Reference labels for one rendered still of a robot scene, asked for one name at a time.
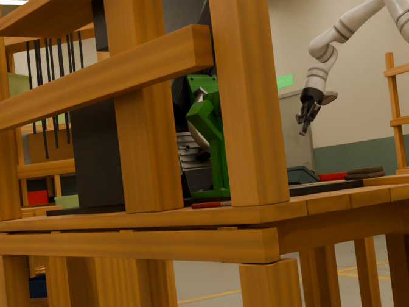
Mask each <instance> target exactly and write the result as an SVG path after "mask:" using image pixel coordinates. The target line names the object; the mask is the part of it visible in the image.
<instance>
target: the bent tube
mask: <svg viewBox="0 0 409 307"><path fill-rule="evenodd" d="M204 94H207V92H206V91H205V90H204V89H202V87H199V88H198V89H197V90H195V91H194V92H193V95H194V96H196V97H197V98H196V99H195V101H194V103H193V104H192V106H191V108H192V107H193V106H194V104H195V103H196V102H200V101H203V95H204ZM191 108H190V110H191ZM190 110H189V111H190ZM187 124H188V128H189V131H190V133H191V136H192V137H193V139H194V141H195V142H196V143H197V144H198V145H199V146H200V147H201V148H202V149H205V148H207V147H208V146H209V143H208V142H207V141H206V140H205V139H204V137H203V136H202V135H201V134H200V133H199V132H198V130H197V129H196V128H195V127H194V126H193V125H192V124H191V123H190V122H189V121H188V120H187Z"/></svg>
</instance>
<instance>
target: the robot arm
mask: <svg viewBox="0 0 409 307"><path fill-rule="evenodd" d="M385 6H386V7H387V9H388V11H389V13H390V15H391V17H392V19H393V21H394V22H395V24H396V26H397V28H398V30H399V32H400V34H401V35H402V37H403V38H404V40H405V41H406V42H408V43H409V0H367V1H366V2H364V3H363V4H361V5H359V6H356V7H354V8H353V9H351V10H349V11H348V12H346V13H345V14H344V15H343V16H342V17H341V18H340V19H339V20H338V21H337V22H336V23H335V24H334V25H333V26H332V27H331V28H330V29H329V30H327V31H325V32H324V33H323V34H321V35H319V36H318V37H316V38H315V39H314V40H313V41H312V42H311V43H310V44H309V48H308V52H309V54H310V55H311V56H312V57H313V58H315V59H316V60H318V61H319V62H314V63H312V64H310V66H309V68H308V72H307V75H306V79H305V81H304V85H303V87H302V91H301V96H300V101H301V102H302V107H301V112H300V114H299V115H298V114H296V116H295V117H296V120H297V123H298V124H299V125H301V126H300V129H299V134H300V135H302V136H305V135H306V134H307V130H308V127H309V125H310V123H311V122H313V120H314V119H315V117H316V115H317V114H318V112H319V110H320V108H321V105H322V106H325V105H327V104H329V103H331V102H332V101H334V100H335V99H336V98H337V96H338V93H337V92H336V91H326V90H325V89H326V81H327V77H328V73H329V71H330V70H331V68H332V66H333V65H334V63H335V61H336V60H337V57H338V51H337V49H336V48H335V47H334V46H332V45H331V44H330V43H331V42H333V41H336V42H338V43H341V44H343V43H345V42H347V41H348V39H350V38H351V37H352V35H353V34H354V33H355V32H356V31H357V30H358V29H359V28H360V27H361V26H362V25H363V24H364V23H365V22H366V21H367V20H369V19H370V17H372V16H373V15H375V14H376V13H377V12H378V11H379V10H381V9H382V8H384V7H385Z"/></svg>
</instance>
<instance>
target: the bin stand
mask: <svg viewBox="0 0 409 307"><path fill-rule="evenodd" d="M354 245H355V255H356V262H357V272H358V282H359V287H360V297H361V303H362V307H382V305H381V299H380V289H379V279H378V274H377V264H376V254H375V248H374V238H373V236H370V237H367V238H361V239H356V240H354ZM299 259H300V265H301V275H302V285H303V291H304V301H305V307H341V298H340V288H339V282H338V272H337V262H336V256H335V246H334V244H332V245H327V246H323V247H317V248H314V249H308V250H303V251H299Z"/></svg>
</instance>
